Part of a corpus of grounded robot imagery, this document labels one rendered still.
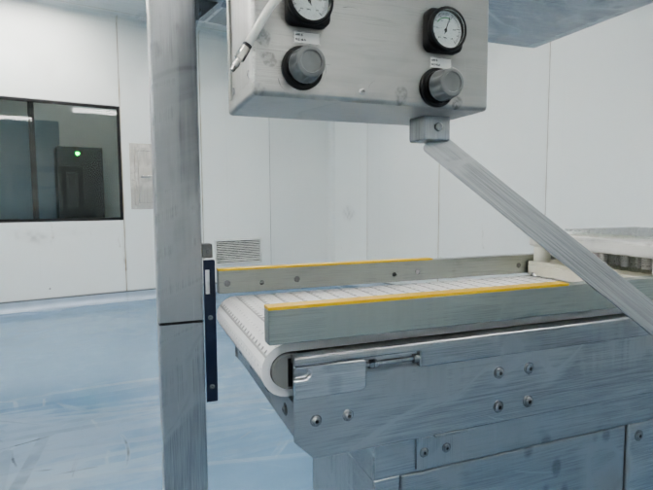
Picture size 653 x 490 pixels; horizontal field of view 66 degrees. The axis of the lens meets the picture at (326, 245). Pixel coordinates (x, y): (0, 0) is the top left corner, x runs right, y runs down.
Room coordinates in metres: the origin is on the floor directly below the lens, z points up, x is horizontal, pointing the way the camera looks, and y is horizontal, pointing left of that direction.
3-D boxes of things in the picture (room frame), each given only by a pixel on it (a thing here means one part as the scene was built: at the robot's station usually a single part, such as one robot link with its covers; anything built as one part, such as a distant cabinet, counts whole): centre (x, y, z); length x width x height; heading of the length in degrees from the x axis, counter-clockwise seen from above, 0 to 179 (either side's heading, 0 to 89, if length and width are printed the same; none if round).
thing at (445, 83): (0.44, -0.10, 1.13); 0.03 x 0.03 x 0.04; 21
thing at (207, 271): (0.69, 0.16, 0.85); 0.02 x 0.01 x 0.20; 111
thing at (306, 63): (0.40, 0.01, 1.14); 0.03 x 0.02 x 0.04; 111
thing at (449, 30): (0.45, -0.10, 1.17); 0.04 x 0.01 x 0.04; 111
